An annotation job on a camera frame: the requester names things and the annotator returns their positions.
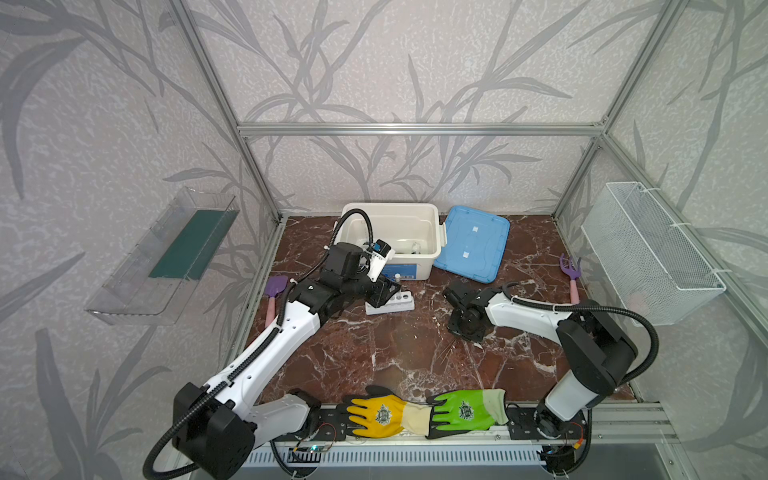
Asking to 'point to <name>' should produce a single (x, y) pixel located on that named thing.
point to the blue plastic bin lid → (475, 244)
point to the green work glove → (460, 411)
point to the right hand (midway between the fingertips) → (452, 323)
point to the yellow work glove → (380, 414)
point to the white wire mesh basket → (648, 263)
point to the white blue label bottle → (416, 247)
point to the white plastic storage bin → (414, 231)
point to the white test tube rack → (401, 301)
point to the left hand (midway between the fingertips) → (397, 275)
